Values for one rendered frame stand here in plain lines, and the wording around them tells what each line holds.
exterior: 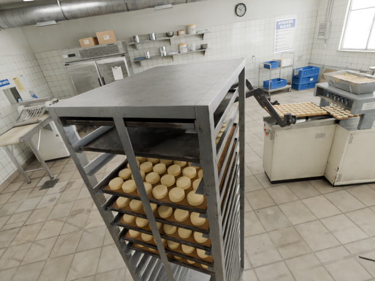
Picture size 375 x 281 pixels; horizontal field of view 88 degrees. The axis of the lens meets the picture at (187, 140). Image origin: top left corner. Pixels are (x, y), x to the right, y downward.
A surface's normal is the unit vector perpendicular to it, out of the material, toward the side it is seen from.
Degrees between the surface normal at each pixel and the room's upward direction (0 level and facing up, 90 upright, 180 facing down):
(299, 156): 90
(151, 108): 90
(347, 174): 91
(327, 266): 0
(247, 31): 90
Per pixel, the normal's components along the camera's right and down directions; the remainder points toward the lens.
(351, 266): -0.14, -0.87
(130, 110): -0.36, 0.49
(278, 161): 0.00, 0.47
